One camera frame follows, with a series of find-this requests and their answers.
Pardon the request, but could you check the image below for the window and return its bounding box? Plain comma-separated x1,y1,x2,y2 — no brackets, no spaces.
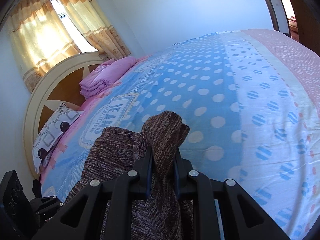
49,0,71,21

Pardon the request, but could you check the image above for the pink bed sheet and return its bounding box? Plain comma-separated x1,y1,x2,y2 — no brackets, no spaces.
77,55,150,113

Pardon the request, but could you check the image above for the brown door frame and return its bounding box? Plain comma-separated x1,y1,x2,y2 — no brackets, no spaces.
257,0,291,35

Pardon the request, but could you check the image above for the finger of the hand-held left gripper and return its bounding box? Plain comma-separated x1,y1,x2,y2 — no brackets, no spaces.
30,196,64,221

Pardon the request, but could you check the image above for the brown wooden door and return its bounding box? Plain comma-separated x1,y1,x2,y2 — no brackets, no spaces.
282,0,320,54

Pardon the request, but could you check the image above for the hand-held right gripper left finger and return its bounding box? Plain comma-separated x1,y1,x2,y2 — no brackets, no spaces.
32,146,153,240

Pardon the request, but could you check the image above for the white patterned pillow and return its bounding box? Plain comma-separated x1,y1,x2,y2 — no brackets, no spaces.
32,102,84,174

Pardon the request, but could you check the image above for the cream and wood headboard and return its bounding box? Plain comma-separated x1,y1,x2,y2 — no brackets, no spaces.
23,52,105,180

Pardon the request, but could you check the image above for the brown knit garment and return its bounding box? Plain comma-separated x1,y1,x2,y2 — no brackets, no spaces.
64,110,195,240

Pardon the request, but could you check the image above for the folded purple quilt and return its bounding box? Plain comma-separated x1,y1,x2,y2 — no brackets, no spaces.
79,56,137,98

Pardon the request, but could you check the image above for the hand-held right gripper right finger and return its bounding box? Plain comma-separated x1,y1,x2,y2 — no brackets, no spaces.
174,152,291,240

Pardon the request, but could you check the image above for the yellow patterned curtain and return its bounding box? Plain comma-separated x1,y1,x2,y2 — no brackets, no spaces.
6,0,82,93
50,0,132,62

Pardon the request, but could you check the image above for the blue dotted printed blanket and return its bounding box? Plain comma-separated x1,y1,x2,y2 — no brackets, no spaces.
41,29,320,240

